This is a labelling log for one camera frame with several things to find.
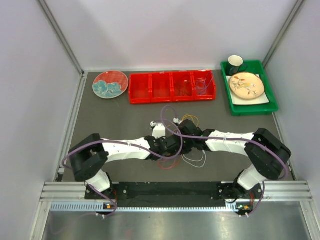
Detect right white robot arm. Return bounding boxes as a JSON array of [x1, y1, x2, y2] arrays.
[[178, 120, 292, 199]]

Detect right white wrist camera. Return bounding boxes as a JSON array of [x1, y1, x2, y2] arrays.
[[173, 118, 183, 126]]

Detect white wire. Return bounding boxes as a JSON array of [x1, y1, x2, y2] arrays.
[[181, 151, 207, 169]]

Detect grey slotted cable duct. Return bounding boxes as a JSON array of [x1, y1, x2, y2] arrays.
[[50, 201, 239, 213]]

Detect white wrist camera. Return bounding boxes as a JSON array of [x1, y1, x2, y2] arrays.
[[173, 118, 183, 126], [150, 121, 166, 139]]

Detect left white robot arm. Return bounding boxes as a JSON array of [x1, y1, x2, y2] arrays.
[[68, 133, 183, 199]]

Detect yellow wire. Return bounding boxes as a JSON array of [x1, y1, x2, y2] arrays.
[[164, 114, 201, 136]]

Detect green plastic tray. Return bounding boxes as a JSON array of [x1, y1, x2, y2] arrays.
[[220, 60, 279, 116]]

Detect white square plate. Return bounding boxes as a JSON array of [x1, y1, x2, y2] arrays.
[[226, 76, 270, 106]]

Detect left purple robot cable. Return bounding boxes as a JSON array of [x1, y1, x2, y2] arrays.
[[61, 121, 183, 171]]

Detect aluminium frame left post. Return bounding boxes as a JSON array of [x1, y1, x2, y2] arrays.
[[36, 0, 85, 76]]

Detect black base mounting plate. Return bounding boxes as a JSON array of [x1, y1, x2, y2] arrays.
[[84, 181, 253, 208]]

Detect beige bird pattern plate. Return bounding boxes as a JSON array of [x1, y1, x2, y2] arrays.
[[228, 72, 265, 100]]

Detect blue wire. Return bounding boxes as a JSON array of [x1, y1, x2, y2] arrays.
[[195, 72, 213, 96]]

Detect aluminium frame post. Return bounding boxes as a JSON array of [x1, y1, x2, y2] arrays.
[[36, 0, 85, 76], [262, 0, 306, 68]]

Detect red blue floral plate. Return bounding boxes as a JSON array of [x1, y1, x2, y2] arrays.
[[92, 70, 129, 99]]

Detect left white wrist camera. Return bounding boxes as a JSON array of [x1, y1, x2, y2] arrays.
[[150, 121, 166, 139]]

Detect aluminium frame right post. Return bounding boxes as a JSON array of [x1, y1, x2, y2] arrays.
[[262, 0, 306, 68]]

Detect white green cup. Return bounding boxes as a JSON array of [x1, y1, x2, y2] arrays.
[[225, 55, 248, 76]]

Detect red four-compartment bin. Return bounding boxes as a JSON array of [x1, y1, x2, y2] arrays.
[[128, 70, 217, 104]]

